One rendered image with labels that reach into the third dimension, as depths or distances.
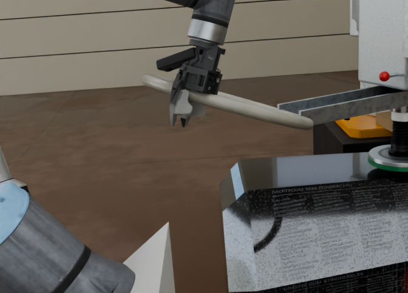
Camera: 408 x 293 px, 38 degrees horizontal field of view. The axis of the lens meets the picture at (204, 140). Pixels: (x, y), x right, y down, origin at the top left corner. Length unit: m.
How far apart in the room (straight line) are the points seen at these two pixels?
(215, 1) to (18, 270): 0.76
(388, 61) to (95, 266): 1.23
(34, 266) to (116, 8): 7.09
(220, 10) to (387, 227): 0.93
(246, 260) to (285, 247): 0.13
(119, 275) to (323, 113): 0.95
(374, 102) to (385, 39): 0.20
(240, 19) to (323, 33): 1.12
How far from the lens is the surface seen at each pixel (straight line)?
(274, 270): 1.86
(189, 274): 3.13
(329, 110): 1.80
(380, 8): 1.96
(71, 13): 8.06
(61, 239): 1.01
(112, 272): 1.03
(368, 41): 2.01
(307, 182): 2.00
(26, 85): 8.33
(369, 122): 2.80
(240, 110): 1.42
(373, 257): 1.93
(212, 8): 1.41
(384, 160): 2.05
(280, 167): 2.15
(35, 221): 1.00
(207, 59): 1.42
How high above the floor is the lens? 1.52
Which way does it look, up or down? 17 degrees down
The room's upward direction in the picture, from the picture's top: 4 degrees counter-clockwise
